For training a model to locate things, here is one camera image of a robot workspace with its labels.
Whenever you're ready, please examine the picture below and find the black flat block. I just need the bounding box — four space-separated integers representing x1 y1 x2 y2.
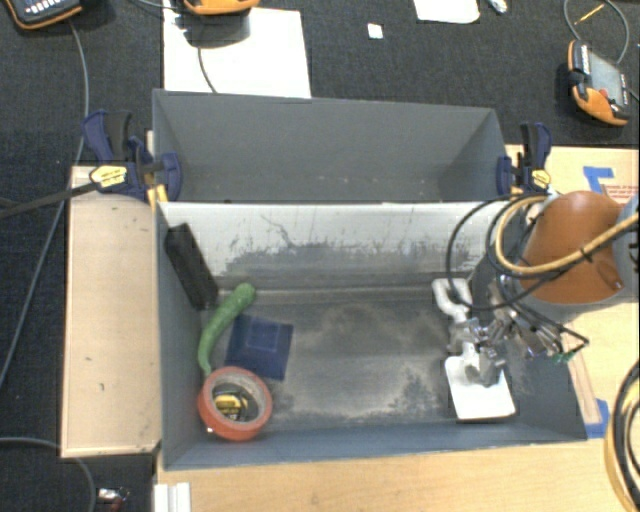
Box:
164 222 220 312

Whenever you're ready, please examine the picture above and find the dark blue square pad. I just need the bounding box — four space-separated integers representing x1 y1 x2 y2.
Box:
224 313 295 382

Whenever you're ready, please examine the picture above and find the yellow and black small object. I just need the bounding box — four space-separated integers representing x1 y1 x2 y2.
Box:
212 383 256 421

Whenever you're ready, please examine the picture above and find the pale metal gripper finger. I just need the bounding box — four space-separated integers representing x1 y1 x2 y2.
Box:
432 278 483 353
466 346 508 390

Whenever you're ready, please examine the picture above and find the green toy cucumber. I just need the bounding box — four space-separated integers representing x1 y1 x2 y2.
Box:
197 282 258 378

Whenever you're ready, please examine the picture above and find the pale wood board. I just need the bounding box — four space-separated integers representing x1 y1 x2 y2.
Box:
59 164 164 459

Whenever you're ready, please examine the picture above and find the white flat card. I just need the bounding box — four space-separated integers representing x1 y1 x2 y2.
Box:
444 353 518 422

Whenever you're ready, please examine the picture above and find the red tape roll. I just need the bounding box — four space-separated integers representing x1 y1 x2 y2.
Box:
196 365 275 443

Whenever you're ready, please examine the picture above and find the grey metal bin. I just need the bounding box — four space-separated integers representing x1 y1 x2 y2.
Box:
151 88 589 472

